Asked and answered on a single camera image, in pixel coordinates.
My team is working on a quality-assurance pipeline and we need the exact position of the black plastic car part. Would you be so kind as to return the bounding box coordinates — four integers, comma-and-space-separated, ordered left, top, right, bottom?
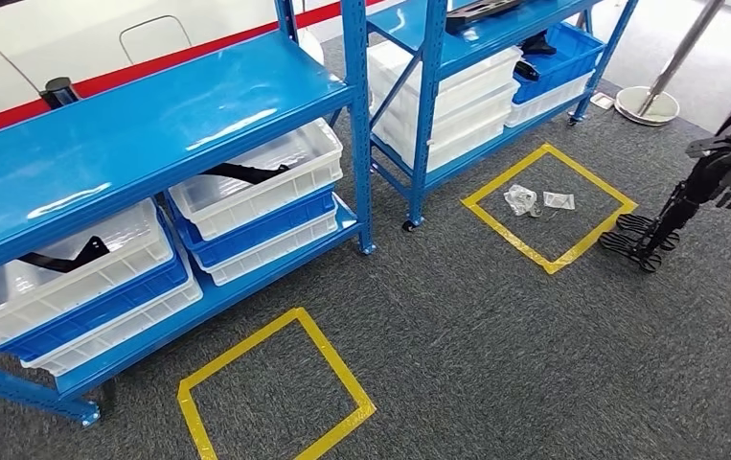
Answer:
445, 0, 525, 35

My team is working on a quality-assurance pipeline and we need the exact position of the blue metal shelf rack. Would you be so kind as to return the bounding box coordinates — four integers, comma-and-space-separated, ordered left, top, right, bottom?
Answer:
364, 0, 639, 233
0, 0, 377, 427

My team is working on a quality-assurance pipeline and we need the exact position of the dark standing humanoid robot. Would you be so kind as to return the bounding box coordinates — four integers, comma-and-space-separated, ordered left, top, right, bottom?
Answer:
598, 40, 731, 274

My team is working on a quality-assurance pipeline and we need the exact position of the flat clear plastic bag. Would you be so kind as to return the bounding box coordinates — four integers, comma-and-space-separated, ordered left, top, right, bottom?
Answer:
542, 191, 577, 212

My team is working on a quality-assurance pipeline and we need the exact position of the long white plastic crate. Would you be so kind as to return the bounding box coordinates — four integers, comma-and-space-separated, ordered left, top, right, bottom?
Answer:
504, 69, 596, 128

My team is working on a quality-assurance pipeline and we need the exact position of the large blue plastic crate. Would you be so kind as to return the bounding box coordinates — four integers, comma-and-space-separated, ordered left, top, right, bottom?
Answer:
512, 22, 606, 106

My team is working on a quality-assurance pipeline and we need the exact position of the crumpled clear plastic bag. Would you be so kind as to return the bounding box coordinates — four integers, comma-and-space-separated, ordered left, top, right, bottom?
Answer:
503, 184, 540, 219

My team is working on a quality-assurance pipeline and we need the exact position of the large white plastic crate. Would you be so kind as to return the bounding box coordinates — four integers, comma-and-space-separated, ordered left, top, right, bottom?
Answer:
366, 38, 524, 122
371, 79, 522, 150
374, 110, 507, 173

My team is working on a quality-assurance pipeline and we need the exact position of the red barrier belt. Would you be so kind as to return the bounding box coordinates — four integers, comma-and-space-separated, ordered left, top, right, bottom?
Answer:
0, 0, 386, 145

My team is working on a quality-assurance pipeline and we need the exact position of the silver stanchion post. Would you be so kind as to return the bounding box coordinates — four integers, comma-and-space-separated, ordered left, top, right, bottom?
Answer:
614, 0, 728, 127

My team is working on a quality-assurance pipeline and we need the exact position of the black stanchion post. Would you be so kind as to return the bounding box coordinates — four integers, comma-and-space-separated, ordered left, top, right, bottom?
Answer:
39, 76, 81, 111

